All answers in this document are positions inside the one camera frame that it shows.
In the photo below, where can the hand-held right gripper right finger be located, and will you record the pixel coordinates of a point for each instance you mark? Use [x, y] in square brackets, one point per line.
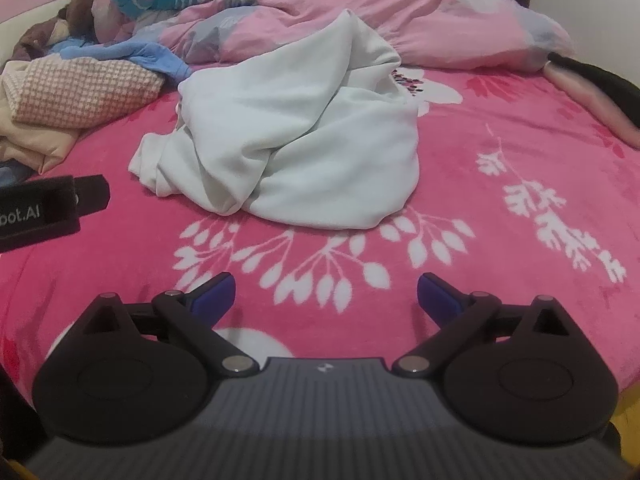
[436, 295]

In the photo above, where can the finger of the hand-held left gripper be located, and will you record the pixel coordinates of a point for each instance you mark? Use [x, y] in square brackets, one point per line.
[95, 194]

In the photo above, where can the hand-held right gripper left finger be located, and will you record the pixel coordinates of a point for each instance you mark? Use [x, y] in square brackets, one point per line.
[216, 292]

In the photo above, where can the white sweatshirt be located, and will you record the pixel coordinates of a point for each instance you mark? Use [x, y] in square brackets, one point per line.
[300, 150]

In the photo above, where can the blue jeans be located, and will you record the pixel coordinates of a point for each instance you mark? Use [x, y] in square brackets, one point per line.
[10, 174]

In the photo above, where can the beige garment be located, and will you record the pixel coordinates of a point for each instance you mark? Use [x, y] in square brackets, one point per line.
[30, 145]

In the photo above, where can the pink floral fleece blanket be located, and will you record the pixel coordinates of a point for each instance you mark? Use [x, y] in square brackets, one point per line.
[500, 260]

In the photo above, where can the pink checked knit garment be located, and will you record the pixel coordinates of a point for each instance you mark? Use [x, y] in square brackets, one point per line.
[85, 90]

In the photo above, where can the blue fleece garment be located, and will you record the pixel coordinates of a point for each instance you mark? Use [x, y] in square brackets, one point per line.
[150, 55]

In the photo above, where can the brown cloth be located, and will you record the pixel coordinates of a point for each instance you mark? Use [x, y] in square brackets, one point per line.
[85, 5]

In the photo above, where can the pink patterned duvet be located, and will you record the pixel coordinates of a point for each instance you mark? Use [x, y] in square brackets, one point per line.
[400, 10]

